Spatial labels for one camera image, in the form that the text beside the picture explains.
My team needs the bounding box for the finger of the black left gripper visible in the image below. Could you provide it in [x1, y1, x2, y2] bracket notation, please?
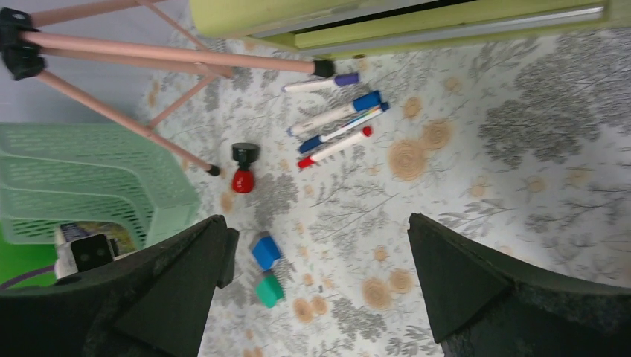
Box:
[217, 228, 240, 289]

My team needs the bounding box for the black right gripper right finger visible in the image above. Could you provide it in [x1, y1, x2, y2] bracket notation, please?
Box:
[408, 213, 630, 356]

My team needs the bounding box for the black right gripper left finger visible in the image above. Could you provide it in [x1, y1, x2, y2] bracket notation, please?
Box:
[1, 215, 229, 356]

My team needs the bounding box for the green plastic folder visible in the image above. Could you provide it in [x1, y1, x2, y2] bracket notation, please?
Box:
[1, 225, 57, 290]

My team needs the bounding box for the purple 52-storey treehouse book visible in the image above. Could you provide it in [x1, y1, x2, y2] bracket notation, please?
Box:
[54, 221, 137, 256]

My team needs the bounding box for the blue stamp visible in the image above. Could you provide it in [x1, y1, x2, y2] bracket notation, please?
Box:
[249, 231, 282, 271]

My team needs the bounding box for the teal stamp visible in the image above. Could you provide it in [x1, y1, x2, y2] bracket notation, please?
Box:
[255, 271, 285, 309]

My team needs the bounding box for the red and black stamp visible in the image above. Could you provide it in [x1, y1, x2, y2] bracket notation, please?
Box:
[231, 142, 260, 194]

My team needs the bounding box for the green plastic file organizer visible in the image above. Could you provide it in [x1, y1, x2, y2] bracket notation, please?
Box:
[1, 123, 200, 248]

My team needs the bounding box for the red whiteboard marker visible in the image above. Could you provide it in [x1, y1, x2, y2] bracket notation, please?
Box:
[297, 126, 373, 170]

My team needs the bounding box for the blue cap whiteboard marker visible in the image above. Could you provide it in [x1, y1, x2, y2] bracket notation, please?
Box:
[281, 72, 360, 93]

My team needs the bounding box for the dark blue whiteboard marker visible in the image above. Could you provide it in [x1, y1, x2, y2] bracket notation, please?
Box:
[298, 102, 390, 154]

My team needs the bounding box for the yellow-green drawer cabinet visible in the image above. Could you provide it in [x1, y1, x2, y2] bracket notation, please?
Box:
[189, 0, 630, 58]

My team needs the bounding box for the pink music stand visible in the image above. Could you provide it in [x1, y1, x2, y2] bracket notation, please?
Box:
[1, 1, 336, 176]

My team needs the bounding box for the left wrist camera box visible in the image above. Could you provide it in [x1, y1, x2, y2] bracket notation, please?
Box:
[54, 234, 119, 279]

